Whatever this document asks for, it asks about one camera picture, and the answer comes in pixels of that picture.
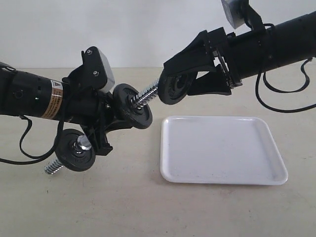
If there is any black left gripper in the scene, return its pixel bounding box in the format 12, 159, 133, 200
62, 66, 133, 156

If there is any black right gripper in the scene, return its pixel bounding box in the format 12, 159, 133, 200
163, 27, 242, 96

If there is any black weight plate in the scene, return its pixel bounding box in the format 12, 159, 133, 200
55, 129, 96, 172
158, 70, 198, 105
113, 83, 153, 129

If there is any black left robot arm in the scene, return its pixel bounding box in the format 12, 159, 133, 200
0, 60, 152, 163

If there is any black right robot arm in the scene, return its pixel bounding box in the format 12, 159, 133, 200
158, 13, 316, 104

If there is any white plastic tray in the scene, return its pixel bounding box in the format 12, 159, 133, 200
160, 116, 288, 186

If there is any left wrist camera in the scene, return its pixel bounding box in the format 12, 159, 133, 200
80, 46, 115, 93

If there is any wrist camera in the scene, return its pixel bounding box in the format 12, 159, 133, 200
221, 0, 265, 31
80, 46, 115, 93

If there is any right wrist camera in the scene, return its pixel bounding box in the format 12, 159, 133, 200
221, 0, 265, 31

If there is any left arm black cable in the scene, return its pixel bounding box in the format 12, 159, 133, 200
0, 98, 107, 165

